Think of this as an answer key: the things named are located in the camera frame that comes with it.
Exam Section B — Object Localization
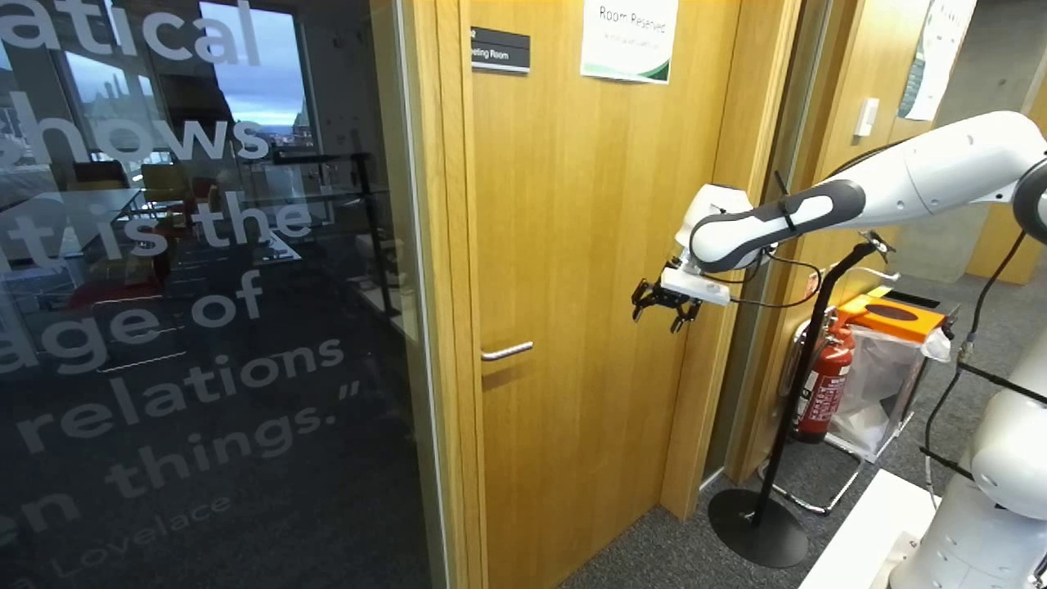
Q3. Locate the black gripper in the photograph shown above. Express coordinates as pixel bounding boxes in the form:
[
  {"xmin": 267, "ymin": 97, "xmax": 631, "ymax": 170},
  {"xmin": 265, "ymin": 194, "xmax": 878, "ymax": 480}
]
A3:
[{"xmin": 628, "ymin": 278, "xmax": 706, "ymax": 334}]

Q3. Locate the light wooden door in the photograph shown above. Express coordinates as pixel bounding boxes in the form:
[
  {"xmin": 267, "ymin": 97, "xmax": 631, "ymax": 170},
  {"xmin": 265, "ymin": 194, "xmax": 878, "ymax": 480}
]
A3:
[{"xmin": 468, "ymin": 0, "xmax": 746, "ymax": 589}]

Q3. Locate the silver lever door handle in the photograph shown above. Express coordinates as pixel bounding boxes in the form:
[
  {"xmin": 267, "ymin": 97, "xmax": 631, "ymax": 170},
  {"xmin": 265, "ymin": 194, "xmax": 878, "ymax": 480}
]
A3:
[{"xmin": 477, "ymin": 338, "xmax": 538, "ymax": 364}]

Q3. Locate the white robot base platform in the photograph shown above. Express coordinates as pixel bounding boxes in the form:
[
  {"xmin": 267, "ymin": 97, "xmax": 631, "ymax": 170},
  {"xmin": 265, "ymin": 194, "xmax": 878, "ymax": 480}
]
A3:
[{"xmin": 796, "ymin": 468, "xmax": 943, "ymax": 589}]

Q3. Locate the black door name plate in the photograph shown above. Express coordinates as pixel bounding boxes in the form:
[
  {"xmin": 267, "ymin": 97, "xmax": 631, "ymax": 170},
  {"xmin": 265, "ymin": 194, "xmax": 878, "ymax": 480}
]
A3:
[{"xmin": 468, "ymin": 24, "xmax": 534, "ymax": 80}]

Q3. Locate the red fire extinguisher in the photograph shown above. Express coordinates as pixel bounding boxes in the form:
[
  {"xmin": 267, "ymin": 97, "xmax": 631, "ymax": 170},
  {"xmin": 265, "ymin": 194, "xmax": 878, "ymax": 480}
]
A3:
[{"xmin": 796, "ymin": 320, "xmax": 862, "ymax": 444}]

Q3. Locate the orange bin lid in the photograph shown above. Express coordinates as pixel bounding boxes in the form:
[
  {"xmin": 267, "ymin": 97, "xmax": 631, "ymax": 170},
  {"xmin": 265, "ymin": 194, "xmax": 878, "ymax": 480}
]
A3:
[{"xmin": 833, "ymin": 286, "xmax": 948, "ymax": 343}]

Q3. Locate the clear plastic bin bag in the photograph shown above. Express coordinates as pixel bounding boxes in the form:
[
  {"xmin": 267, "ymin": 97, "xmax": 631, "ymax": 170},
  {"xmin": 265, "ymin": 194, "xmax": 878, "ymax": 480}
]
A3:
[{"xmin": 827, "ymin": 320, "xmax": 956, "ymax": 459}]

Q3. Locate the black stand with round base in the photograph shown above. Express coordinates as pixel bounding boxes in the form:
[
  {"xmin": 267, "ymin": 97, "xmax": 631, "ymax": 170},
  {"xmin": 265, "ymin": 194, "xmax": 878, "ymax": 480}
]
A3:
[{"xmin": 705, "ymin": 238, "xmax": 895, "ymax": 568}]

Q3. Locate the white green paper sign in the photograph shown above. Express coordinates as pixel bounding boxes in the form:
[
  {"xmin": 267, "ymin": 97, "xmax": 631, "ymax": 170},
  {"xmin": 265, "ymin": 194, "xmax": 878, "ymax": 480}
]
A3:
[{"xmin": 580, "ymin": 0, "xmax": 681, "ymax": 88}]

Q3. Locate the white wall switch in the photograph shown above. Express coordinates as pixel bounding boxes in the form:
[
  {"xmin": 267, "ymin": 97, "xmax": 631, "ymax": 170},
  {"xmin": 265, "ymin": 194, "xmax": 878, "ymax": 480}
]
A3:
[{"xmin": 851, "ymin": 95, "xmax": 884, "ymax": 140}]

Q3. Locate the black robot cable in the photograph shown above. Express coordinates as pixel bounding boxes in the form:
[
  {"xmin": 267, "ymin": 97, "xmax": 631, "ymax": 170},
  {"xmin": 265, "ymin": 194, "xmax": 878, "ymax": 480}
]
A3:
[{"xmin": 920, "ymin": 227, "xmax": 1034, "ymax": 489}]

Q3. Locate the white wall poster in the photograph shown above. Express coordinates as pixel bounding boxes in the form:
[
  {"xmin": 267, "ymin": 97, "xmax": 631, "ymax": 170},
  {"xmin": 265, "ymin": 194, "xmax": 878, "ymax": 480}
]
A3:
[{"xmin": 896, "ymin": 0, "xmax": 983, "ymax": 126}]

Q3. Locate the glass wall with white lettering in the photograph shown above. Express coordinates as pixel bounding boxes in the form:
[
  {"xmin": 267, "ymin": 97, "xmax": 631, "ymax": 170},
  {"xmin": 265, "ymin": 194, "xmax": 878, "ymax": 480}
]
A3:
[{"xmin": 0, "ymin": 0, "xmax": 435, "ymax": 589}]

